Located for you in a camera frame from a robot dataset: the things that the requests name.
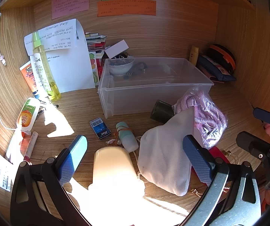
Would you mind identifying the black key strap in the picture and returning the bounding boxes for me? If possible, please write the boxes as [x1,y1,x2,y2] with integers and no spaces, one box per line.
[125,62,147,80]

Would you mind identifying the orange cord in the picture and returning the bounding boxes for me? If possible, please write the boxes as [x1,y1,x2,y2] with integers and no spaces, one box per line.
[113,125,133,142]

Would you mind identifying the navy pencil case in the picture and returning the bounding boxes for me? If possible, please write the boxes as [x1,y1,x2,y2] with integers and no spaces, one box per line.
[197,55,236,82]

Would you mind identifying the yellow spray bottle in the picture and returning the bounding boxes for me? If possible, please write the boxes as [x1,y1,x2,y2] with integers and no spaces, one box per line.
[32,31,61,101]

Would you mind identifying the white bowl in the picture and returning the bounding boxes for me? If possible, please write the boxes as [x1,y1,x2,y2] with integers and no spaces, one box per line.
[108,58,135,77]

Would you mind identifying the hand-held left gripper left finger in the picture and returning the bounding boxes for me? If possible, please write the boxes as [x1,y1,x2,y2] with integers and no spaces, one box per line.
[10,135,88,220]

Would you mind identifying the red notebook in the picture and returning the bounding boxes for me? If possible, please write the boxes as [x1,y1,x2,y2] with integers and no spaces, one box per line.
[198,65,225,84]

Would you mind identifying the fruit print card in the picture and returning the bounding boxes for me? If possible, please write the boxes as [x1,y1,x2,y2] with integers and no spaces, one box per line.
[88,50,105,85]

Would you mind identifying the pink rope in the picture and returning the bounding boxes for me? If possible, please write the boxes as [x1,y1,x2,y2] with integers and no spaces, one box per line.
[174,85,228,149]

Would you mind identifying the blue staple box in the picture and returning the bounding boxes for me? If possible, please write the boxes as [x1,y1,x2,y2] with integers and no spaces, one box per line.
[90,118,112,140]

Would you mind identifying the white orange lotion tube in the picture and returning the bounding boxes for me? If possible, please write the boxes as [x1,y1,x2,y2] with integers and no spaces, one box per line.
[17,97,41,136]

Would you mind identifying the gold strap with clasp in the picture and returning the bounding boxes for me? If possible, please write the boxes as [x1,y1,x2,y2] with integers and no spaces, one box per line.
[190,188,203,198]

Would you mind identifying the cream cylindrical jar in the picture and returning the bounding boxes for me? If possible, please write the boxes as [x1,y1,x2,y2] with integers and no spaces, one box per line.
[88,146,147,197]

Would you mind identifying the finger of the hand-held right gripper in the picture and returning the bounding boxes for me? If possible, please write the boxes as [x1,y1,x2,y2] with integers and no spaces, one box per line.
[253,108,270,132]
[236,131,270,190]

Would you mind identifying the small white box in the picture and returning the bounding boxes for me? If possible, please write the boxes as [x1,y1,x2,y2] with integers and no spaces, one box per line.
[104,40,129,59]

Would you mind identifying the pink lip gloss tube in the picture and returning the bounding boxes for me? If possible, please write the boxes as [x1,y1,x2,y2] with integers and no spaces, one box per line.
[23,131,39,163]

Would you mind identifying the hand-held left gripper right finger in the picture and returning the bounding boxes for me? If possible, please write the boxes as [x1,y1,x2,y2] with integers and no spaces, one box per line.
[180,134,261,226]

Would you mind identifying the stack of booklets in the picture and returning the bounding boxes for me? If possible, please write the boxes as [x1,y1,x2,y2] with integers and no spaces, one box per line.
[85,32,107,59]

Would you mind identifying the pink paper note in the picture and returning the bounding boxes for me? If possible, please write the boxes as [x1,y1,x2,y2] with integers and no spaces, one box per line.
[52,0,89,20]

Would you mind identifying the mint green small bottle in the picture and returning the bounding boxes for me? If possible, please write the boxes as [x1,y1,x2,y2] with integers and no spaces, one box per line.
[115,121,139,152]

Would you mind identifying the white printed paper sheet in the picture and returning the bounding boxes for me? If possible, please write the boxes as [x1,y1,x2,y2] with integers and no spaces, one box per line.
[24,19,96,93]

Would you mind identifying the dark green bottle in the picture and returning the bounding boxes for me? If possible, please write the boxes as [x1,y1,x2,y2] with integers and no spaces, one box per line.
[150,99,175,124]

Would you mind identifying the clear plastic storage box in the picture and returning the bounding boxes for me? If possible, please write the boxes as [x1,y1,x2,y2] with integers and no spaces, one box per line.
[98,57,214,119]

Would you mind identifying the black orange pouch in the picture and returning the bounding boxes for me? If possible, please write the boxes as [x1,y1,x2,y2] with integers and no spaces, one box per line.
[207,44,236,76]

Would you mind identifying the orange sunscreen tube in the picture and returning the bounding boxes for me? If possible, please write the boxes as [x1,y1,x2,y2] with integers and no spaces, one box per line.
[19,61,40,95]

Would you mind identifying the white labelled tube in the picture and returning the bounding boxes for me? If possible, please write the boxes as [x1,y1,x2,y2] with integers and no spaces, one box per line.
[30,53,48,98]

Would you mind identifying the white cloth drawstring pouch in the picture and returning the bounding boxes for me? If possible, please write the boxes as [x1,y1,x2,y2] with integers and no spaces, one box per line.
[137,106,211,196]

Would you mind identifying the orange paper note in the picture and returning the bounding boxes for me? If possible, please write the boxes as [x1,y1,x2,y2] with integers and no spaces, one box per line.
[97,0,156,17]

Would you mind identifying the yellow tube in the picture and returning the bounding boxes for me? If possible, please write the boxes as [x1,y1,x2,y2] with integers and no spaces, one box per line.
[189,46,199,66]

